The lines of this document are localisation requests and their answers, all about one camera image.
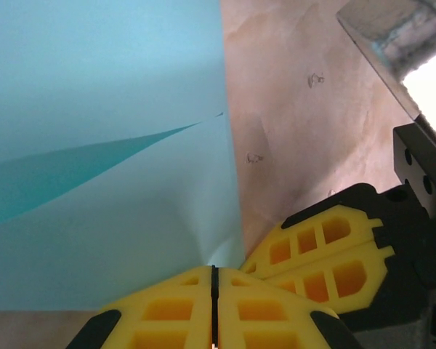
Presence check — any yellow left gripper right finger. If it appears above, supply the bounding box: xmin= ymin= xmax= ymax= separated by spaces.
xmin=215 ymin=267 xmax=357 ymax=349

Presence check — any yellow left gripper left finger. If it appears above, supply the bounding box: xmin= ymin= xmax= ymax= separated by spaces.
xmin=67 ymin=265 xmax=215 ymax=349

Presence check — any light blue paper sheet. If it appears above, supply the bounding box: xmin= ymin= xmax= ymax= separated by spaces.
xmin=0 ymin=0 xmax=247 ymax=313

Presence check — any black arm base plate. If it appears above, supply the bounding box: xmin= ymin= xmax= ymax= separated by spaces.
xmin=392 ymin=122 xmax=436 ymax=219

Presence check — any wide aluminium base rail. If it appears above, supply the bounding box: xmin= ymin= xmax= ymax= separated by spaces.
xmin=336 ymin=0 xmax=436 ymax=161

